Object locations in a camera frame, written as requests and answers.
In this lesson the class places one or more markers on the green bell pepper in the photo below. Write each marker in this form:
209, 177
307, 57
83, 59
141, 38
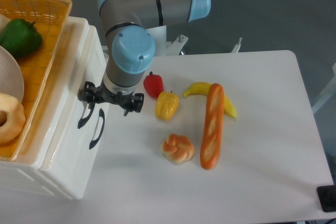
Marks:
21, 38

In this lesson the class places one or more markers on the knotted bread roll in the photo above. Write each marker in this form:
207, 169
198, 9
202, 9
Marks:
177, 148

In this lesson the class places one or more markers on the orange baguette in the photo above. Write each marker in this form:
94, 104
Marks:
213, 127

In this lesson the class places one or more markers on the yellow woven basket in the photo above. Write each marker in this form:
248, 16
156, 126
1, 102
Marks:
49, 17

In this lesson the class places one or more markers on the red bell pepper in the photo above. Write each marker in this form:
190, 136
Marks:
153, 85

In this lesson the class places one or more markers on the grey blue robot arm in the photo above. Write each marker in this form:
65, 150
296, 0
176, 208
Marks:
147, 14

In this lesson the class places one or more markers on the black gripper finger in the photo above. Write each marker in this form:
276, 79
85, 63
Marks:
89, 93
133, 103

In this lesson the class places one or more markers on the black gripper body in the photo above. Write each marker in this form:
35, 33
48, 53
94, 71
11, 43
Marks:
112, 93

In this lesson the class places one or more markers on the beige donut bread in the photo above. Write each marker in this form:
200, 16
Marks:
15, 118

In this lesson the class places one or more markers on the white object in basket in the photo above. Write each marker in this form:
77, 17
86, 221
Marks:
3, 22

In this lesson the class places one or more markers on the yellow banana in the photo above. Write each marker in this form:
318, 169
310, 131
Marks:
202, 88

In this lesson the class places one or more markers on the yellow bell pepper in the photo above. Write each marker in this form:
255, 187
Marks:
166, 105

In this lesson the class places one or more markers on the black device at edge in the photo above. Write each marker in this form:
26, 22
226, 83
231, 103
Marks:
327, 197

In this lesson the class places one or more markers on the white plate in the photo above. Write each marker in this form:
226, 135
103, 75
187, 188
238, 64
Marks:
12, 82

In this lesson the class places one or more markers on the white plastic drawer cabinet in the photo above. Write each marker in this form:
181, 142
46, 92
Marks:
25, 173

